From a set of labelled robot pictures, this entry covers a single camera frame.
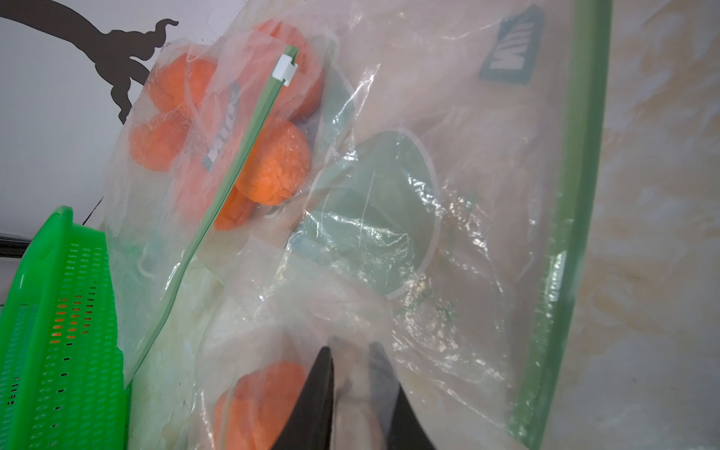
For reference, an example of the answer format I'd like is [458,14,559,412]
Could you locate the green plastic basket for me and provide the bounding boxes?
[1,206,131,449]

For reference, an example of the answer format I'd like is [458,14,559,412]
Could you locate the oranges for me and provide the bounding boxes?
[108,20,329,237]
[214,362,307,449]

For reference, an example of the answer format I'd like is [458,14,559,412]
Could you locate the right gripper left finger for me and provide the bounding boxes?
[271,346,335,450]

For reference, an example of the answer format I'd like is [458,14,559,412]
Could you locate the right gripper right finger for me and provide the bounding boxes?
[369,342,436,450]

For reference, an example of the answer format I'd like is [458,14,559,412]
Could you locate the blue zip clear bag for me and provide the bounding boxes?
[189,272,399,449]

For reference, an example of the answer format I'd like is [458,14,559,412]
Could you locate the green zip bag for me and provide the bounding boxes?
[104,14,358,384]
[275,1,612,449]

